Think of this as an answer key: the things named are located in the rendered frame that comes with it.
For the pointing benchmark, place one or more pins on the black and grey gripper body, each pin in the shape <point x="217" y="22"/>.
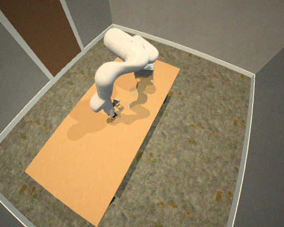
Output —
<point x="111" y="111"/>

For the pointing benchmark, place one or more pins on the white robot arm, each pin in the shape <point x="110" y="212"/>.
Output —
<point x="136" y="56"/>

